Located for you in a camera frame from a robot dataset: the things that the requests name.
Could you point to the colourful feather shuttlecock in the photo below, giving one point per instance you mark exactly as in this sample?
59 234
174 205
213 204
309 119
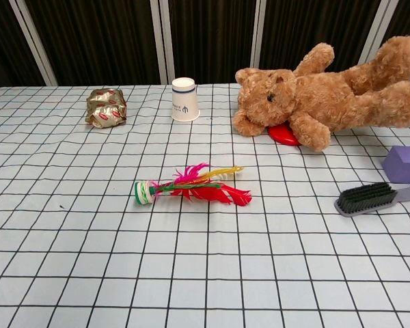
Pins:
205 193

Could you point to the white paper cup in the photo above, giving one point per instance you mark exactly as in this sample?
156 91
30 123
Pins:
184 102

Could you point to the red round disc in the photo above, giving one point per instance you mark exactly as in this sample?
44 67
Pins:
283 134

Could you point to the checkered white tablecloth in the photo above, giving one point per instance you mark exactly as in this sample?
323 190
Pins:
205 259

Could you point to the crumpled gold foil wrapper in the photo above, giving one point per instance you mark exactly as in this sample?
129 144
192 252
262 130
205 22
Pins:
106 107

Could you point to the brown teddy bear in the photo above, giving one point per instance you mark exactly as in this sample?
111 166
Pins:
328 95

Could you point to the grey brush with black bristles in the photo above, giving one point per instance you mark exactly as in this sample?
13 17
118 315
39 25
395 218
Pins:
365 200

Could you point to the purple foam block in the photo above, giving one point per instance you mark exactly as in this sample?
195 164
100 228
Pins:
405 164

